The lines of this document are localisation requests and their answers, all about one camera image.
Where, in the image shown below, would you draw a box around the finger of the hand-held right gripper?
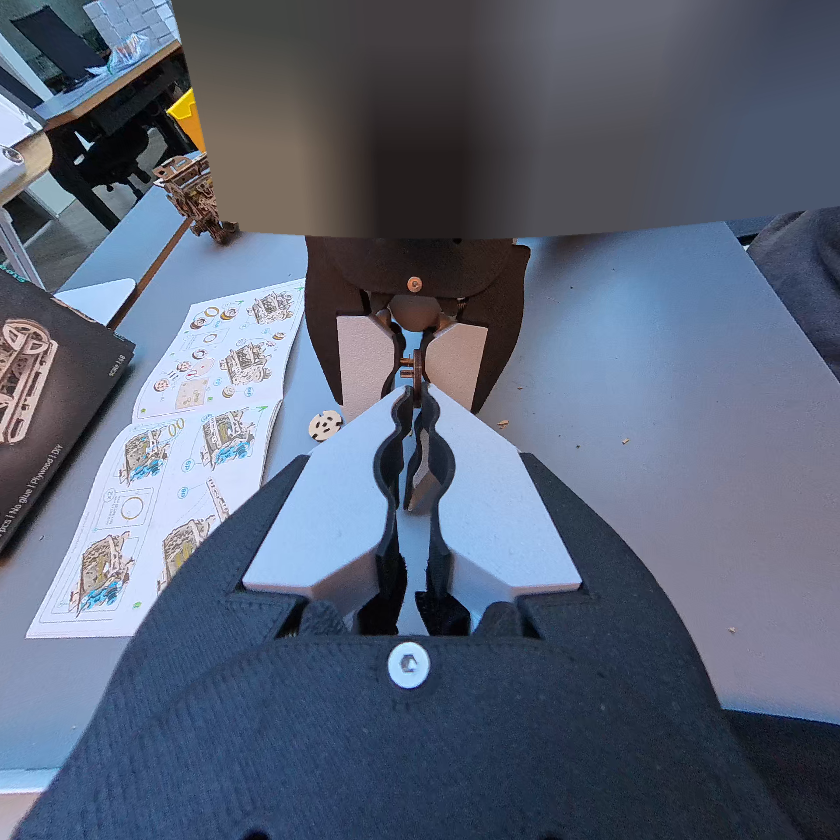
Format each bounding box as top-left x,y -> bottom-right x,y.
420,318 -> 492,413
336,315 -> 404,424

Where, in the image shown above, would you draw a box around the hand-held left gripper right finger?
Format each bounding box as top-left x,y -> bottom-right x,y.
420,384 -> 585,636

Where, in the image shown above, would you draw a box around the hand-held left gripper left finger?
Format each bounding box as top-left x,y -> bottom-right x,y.
241,386 -> 416,636

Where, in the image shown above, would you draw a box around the grey desk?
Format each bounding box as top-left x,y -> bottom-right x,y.
0,187 -> 840,775

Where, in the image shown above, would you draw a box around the wooden-top background desk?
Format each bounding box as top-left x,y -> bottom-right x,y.
33,39 -> 191,231

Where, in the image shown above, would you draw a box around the scattered small wood chips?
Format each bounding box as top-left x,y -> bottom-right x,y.
495,384 -> 739,636

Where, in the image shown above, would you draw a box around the assembled wooden mechanical model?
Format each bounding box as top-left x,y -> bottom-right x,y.
152,152 -> 241,245

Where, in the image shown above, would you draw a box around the open assembly instruction booklet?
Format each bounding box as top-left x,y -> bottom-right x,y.
26,279 -> 307,639

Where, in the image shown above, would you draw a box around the yellow plastic bin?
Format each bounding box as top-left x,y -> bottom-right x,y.
167,88 -> 206,154

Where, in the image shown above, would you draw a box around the black model kit box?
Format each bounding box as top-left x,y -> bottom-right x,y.
0,266 -> 137,559

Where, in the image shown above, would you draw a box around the white rounded panel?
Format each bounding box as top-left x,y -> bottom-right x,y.
56,278 -> 137,329

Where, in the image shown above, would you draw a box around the stack of small white boxes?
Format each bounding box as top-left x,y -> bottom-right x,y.
82,0 -> 181,42

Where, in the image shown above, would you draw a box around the person's grey shirt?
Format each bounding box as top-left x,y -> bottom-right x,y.
747,210 -> 840,383

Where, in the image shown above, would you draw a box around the black office chair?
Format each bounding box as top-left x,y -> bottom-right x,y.
10,12 -> 153,201

